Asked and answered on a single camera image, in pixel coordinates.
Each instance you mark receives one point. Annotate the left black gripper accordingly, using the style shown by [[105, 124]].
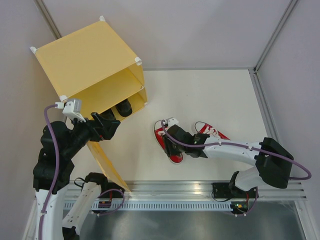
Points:
[[106, 131]]

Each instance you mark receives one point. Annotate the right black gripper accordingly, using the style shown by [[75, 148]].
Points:
[[169, 150]]

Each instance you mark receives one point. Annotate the red canvas sneaker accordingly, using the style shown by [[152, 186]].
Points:
[[205, 128], [160, 138]]

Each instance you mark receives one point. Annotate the black loafer shoe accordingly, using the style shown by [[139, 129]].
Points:
[[108, 114], [124, 108]]

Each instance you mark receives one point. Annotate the yellow cabinet door panel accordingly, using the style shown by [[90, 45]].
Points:
[[106, 165]]

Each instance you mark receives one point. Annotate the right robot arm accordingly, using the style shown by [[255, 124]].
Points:
[[271, 164]]

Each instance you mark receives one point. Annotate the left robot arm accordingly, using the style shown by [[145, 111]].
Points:
[[51, 176]]

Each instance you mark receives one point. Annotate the yellow shoe cabinet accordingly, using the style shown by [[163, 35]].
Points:
[[95, 65]]

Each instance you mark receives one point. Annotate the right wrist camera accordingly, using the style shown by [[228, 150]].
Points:
[[171, 122]]

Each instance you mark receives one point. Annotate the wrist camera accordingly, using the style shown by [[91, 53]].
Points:
[[171, 122], [71, 108]]

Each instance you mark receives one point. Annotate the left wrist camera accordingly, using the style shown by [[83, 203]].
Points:
[[71, 108]]

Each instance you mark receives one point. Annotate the white slotted cable duct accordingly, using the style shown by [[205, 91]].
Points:
[[138, 205]]

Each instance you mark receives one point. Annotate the aluminium front rail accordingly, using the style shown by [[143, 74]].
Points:
[[201, 191]]

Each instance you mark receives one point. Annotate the aluminium frame post left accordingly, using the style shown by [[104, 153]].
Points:
[[48, 18]]

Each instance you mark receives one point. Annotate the aluminium frame post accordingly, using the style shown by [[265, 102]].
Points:
[[48, 18], [275, 34]]

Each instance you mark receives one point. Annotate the aluminium frame post right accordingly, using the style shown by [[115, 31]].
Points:
[[275, 34]]

